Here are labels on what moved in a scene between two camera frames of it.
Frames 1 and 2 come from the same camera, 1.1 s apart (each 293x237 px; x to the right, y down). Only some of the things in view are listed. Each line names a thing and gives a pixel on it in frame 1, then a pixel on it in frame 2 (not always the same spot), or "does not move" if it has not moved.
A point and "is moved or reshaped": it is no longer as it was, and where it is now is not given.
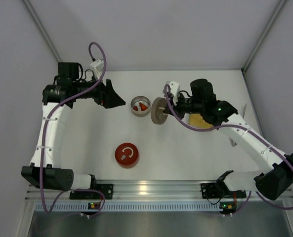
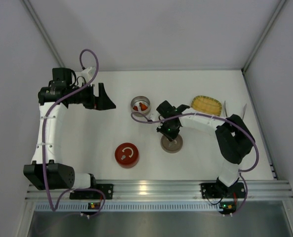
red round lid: x=127 y=155 does not move
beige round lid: x=157 y=115 is moved or reshaped
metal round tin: x=140 y=106 does not move
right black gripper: x=172 y=106 to x=170 y=131
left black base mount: x=107 y=189 does not move
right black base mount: x=220 y=190 does not move
